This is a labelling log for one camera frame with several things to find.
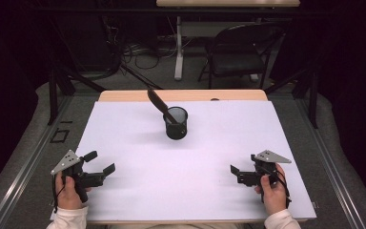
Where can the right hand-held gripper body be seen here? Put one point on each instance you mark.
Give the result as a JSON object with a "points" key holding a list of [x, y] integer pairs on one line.
{"points": [[251, 178]]}

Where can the dark brown spatula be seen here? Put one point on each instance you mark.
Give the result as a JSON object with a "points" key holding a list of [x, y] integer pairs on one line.
{"points": [[157, 101]]}

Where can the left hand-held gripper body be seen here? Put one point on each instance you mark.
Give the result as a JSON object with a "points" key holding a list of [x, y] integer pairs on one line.
{"points": [[89, 179]]}

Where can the white board sheet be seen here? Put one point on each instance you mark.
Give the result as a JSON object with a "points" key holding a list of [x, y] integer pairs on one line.
{"points": [[139, 191]]}

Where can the black folding chair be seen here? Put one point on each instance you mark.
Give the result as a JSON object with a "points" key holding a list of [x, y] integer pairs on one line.
{"points": [[238, 63]]}

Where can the person's right hand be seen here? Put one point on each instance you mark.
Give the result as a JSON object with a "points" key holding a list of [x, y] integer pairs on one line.
{"points": [[274, 198]]}

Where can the wooden table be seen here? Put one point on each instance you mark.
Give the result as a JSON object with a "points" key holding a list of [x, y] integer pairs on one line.
{"points": [[203, 95]]}

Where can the beige desk with white leg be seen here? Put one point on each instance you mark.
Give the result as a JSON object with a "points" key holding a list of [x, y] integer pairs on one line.
{"points": [[179, 63]]}

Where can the person's left hand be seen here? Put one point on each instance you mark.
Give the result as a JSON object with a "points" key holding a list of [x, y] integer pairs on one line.
{"points": [[66, 195]]}

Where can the black metal stand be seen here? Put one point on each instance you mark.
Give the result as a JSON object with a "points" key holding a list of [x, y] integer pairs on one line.
{"points": [[53, 101], [313, 105]]}

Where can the aluminium floor rail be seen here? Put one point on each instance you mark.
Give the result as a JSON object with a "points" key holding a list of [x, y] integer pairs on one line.
{"points": [[31, 159], [327, 159]]}

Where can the black mesh cup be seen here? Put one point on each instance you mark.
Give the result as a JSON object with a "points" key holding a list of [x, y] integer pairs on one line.
{"points": [[175, 132]]}

